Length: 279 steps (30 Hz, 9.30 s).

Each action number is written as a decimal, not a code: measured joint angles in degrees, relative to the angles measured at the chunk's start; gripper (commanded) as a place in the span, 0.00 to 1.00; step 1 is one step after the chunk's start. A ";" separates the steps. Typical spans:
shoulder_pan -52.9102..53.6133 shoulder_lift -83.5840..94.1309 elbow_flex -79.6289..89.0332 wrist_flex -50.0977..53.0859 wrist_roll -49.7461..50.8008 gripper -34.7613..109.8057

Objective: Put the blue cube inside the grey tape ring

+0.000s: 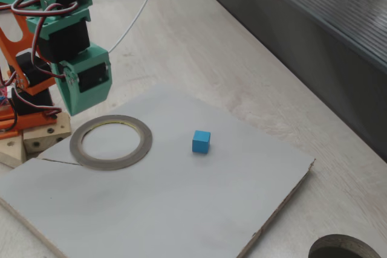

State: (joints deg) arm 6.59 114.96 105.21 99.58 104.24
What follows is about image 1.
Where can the green gripper black servo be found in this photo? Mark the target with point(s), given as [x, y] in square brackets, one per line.
[90, 95]

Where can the blue cube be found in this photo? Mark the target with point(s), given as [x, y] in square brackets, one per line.
[201, 142]

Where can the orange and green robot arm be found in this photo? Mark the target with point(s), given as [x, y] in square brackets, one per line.
[66, 40]

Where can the wooden base block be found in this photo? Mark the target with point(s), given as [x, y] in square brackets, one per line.
[60, 125]

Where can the red circuit board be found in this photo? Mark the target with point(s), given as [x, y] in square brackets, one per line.
[4, 95]

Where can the plain wooden block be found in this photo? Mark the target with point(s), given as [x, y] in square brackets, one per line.
[9, 155]

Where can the white chipboard panel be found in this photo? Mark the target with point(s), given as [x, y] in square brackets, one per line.
[181, 194]

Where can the grey frosted desk partition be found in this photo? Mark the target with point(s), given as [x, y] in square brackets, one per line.
[302, 28]

